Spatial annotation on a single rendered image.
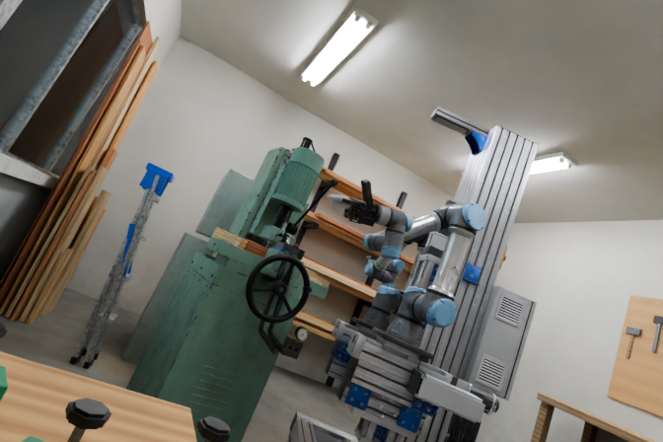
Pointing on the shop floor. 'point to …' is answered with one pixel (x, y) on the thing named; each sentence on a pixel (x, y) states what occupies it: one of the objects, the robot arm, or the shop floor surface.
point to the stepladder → (155, 178)
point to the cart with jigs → (88, 409)
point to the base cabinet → (208, 355)
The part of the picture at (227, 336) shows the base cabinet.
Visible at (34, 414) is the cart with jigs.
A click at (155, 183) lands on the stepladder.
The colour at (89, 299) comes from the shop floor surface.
